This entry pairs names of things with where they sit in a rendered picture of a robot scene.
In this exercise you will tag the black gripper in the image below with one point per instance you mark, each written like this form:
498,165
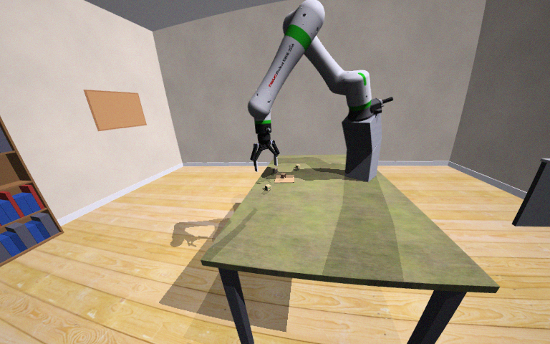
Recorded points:
264,143

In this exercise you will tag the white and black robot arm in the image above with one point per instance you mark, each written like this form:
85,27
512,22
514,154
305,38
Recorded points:
300,37

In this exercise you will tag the tan square mat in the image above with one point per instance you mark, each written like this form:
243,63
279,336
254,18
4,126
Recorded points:
288,179

